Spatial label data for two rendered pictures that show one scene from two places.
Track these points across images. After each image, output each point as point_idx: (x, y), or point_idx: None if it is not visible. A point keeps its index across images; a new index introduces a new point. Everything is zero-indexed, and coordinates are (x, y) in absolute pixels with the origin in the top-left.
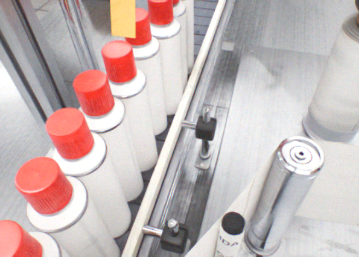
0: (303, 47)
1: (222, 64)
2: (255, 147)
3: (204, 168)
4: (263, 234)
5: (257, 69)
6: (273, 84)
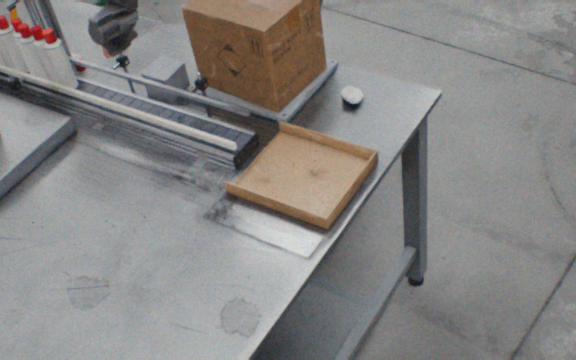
0: (65, 168)
1: (82, 121)
2: None
3: None
4: None
5: (44, 118)
6: (28, 122)
